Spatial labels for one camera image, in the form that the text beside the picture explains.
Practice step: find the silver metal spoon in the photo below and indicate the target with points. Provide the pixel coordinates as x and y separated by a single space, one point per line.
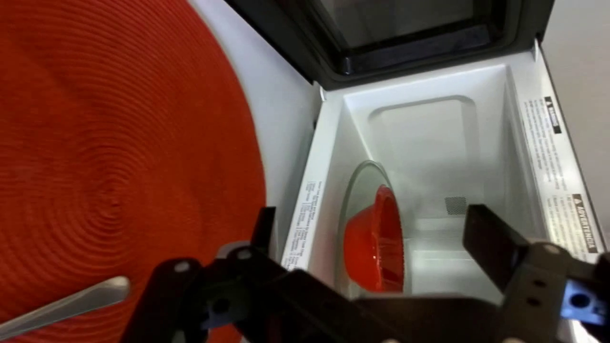
82 301

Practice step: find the white microwave oven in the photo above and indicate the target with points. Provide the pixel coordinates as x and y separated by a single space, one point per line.
444 140

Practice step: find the blue plastic part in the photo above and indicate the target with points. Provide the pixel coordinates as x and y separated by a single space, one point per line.
582 303

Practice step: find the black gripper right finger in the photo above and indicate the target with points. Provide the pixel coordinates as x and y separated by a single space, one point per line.
496 248

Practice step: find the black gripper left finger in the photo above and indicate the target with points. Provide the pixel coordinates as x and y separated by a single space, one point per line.
267 229

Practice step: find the round red woven placemat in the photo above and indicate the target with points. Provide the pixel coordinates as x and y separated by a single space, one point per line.
115 159

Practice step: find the black microwave door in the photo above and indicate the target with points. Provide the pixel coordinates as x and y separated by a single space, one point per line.
278 39

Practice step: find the red plastic bowl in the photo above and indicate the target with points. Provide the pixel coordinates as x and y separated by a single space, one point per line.
374 254

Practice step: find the glass microwave turntable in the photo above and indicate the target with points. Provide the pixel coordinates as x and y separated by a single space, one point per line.
359 183

